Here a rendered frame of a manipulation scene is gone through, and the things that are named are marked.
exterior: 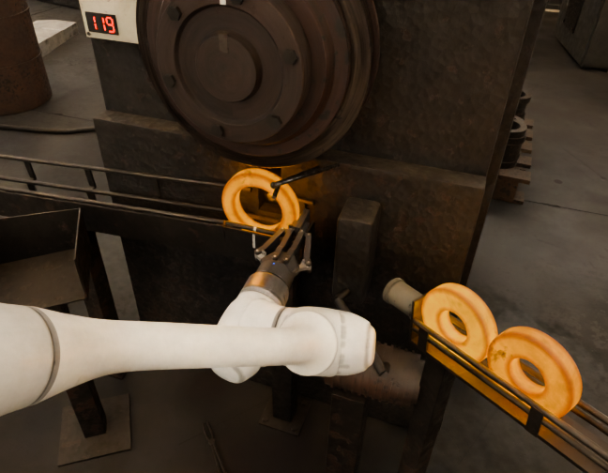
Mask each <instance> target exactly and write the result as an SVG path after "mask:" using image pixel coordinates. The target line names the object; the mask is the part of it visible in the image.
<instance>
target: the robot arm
mask: <svg viewBox="0 0 608 473"><path fill-rule="evenodd" d="M309 221H310V210H309V209H306V208H304V209H303V210H302V212H301V214H300V216H299V218H298V220H294V221H293V222H292V224H289V225H288V229H285V228H284V227H281V228H280V229H279V230H278V231H277V232H276V233H275V234H274V235H273V236H272V237H271V238H270V239H269V240H268V241H267V242H266V243H265V244H264V245H263V246H262V247H260V248H258V249H256V250H254V255H255V260H256V261H260V263H261V265H260V266H259V267H258V269H257V270H256V272H255V273H253V274H251V275H250V276H249V278H248V280H247V281H246V283H245V285H244V287H243V288H242V290H241V291H240V293H239V295H238V297H237V298H236V299H235V300H234V301H233V302H232V303H231V304H230V305H229V306H228V308H227V309H226V310H225V312H224V314H223V315H222V317H221V318H220V321H219V323H218V324H217V325H203V324H185V323H167V322H145V321H120V320H106V319H97V318H89V317H82V316H78V315H72V314H67V313H59V312H54V311H50V310H46V309H41V308H38V307H34V306H23V305H14V304H6V303H0V417H1V416H3V415H6V414H7V413H10V412H13V411H16V410H19V409H22V408H25V407H28V406H31V405H34V404H38V403H40V402H42V401H44V400H46V399H48V398H51V397H53V396H54V395H56V394H58V393H60V392H62V391H64V390H67V389H71V388H73V387H76V386H78V385H80V384H82V383H84V382H87V381H89V380H92V379H95V378H98V377H101V376H104V375H108V374H118V373H125V372H135V371H150V370H172V369H200V368H211V369H212V370H213V372H214V373H215V374H217V375H218V376H220V377H221V378H223V379H225V380H227V381H229V382H232V383H242V382H244V381H246V380H247V379H249V378H250V377H252V376H253V375H255V374H256V373H257V372H258V371H259V369H260V367H266V366H280V365H284V366H286V367H287V368H288V369H290V370H291V371H292V372H294V373H296V374H300V375H306V376H308V375H314V376H327V377H331V376H334V375H351V374H359V373H361V372H364V371H366V370H367V369H368V367H369V366H371V365H372V363H373V361H374V354H375V344H376V333H375V330H374V328H373V327H372V326H371V323H370V322H369V321H367V320H366V319H364V318H362V317H360V316H358V315H356V314H354V313H350V312H345V311H339V310H333V309H329V308H321V307H299V308H288V307H285V304H286V302H287V300H288V298H289V288H290V286H291V284H292V282H293V280H294V277H295V276H296V275H298V273H299V271H303V270H306V272H311V271H312V261H311V259H310V257H311V248H312V234H311V233H308V231H309V229H310V223H309ZM294 235H295V238H296V239H295V241H294V243H293V245H292V247H291V248H290V249H289V250H288V252H286V251H287V249H288V248H289V246H290V244H291V242H292V240H293V238H294ZM303 242H305V249H304V259H302V261H301V264H300V265H299V264H298V262H297V260H296V256H297V254H298V252H299V250H300V248H301V246H302V244H303ZM280 243H281V244H280ZM279 244H280V246H278V245H279ZM277 246H278V247H277ZM276 247H277V249H276V250H275V251H274V252H273V253H271V252H272V251H273V250H274V249H275V248H276Z"/></svg>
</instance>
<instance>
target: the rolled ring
mask: <svg viewBox="0 0 608 473"><path fill-rule="evenodd" d="M279 180H282V178H281V177H279V176H278V175H276V174H274V173H272V172H269V171H268V170H264V169H259V168H250V169H245V170H242V171H240V172H238V173H236V174H235V175H234V176H233V177H232V178H231V179H230V180H229V181H228V182H227V184H226V185H225V187H224V189H223V192H222V198H221V200H222V207H223V210H224V213H225V215H226V217H227V219H228V220H229V221H234V222H238V223H243V224H247V225H251V226H256V227H260V228H264V229H267V230H272V231H276V232H277V231H278V230H279V229H280V228H281V227H284V228H285V229H288V225H289V224H292V222H293V221H294V220H298V218H299V203H298V200H297V198H296V195H295V193H294V191H293V190H292V188H291V187H290V186H289V185H288V184H284V185H281V187H280V190H279V192H278V195H277V198H276V200H277V201H278V203H279V205H280V207H281V212H282V218H281V222H279V223H277V224H274V225H264V224H261V223H259V222H257V221H254V220H253V219H251V218H250V217H249V216H248V215H247V214H246V212H245V211H244V210H243V208H242V206H241V204H240V200H239V194H240V191H241V190H242V189H244V188H247V187H257V188H260V189H263V190H265V191H267V192H269V193H270V194H271V195H272V194H273V191H274V190H275V189H272V188H271V187H270V183H271V182H276V181H279Z"/></svg>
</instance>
